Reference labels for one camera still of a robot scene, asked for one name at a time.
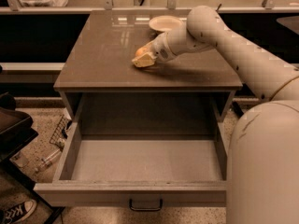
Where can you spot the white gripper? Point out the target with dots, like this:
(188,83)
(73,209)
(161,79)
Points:
(160,50)

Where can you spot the orange fruit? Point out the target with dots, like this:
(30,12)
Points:
(140,51)

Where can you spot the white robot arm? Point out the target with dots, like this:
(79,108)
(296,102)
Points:
(263,157)

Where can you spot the grey cabinet with counter top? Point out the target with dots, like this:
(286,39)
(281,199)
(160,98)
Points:
(101,60)

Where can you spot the open grey top drawer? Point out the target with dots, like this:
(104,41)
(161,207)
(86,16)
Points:
(141,146)

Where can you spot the white paper bowl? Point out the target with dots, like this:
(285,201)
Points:
(163,24)

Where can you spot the black metal stand base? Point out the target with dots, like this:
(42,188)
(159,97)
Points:
(237,109)

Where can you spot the clear plastic bottle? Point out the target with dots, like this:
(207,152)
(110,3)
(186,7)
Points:
(47,162)

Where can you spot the black and white sneaker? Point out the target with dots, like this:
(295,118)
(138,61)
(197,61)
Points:
(18,212)

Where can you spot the wire mesh basket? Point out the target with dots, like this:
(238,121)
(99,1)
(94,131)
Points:
(60,133)

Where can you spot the black drawer handle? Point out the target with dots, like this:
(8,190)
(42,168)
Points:
(146,206)

